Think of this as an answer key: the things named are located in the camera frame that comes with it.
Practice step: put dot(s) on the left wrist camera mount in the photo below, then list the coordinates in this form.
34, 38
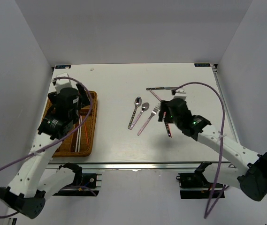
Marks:
63, 82

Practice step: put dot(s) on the dark handled spoon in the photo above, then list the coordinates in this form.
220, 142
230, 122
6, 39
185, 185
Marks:
137, 103

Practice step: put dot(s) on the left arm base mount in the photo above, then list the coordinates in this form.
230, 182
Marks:
85, 184

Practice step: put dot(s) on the pink handled table knife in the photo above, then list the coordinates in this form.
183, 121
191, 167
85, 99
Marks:
155, 95

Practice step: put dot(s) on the white chopstick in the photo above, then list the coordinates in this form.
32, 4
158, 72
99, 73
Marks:
78, 138
80, 120

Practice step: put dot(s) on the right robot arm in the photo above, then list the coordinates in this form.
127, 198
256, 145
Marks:
250, 168

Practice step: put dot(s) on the blue table label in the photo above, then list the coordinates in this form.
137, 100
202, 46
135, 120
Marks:
62, 66
202, 64

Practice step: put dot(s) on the brown wicker cutlery tray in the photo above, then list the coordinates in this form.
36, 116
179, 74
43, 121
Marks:
89, 145

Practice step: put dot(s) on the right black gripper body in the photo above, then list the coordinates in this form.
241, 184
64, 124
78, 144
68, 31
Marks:
164, 108

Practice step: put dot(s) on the pink handled fork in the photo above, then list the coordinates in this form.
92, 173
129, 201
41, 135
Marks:
153, 113

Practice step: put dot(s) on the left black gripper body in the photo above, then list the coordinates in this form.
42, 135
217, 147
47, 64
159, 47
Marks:
84, 99

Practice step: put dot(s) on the pink handled spoon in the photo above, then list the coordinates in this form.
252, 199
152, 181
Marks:
145, 106

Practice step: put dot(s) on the aluminium table rail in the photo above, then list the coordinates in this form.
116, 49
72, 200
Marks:
222, 94

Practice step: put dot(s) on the dark handled table knife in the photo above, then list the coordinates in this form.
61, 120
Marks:
161, 88

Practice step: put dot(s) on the right blue table label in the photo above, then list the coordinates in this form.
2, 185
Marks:
202, 64

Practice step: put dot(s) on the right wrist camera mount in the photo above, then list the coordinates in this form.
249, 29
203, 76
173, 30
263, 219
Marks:
180, 94

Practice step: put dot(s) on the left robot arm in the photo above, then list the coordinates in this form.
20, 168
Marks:
26, 193

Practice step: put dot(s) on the dark handled fork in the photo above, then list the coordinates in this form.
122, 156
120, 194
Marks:
168, 130

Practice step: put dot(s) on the left blue table label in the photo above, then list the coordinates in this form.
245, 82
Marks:
62, 66

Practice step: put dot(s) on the orange chopstick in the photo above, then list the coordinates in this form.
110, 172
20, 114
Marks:
86, 134

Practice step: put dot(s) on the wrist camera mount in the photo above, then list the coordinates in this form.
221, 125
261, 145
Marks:
63, 82
180, 94

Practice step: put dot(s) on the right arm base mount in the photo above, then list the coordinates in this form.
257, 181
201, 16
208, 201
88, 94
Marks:
193, 186

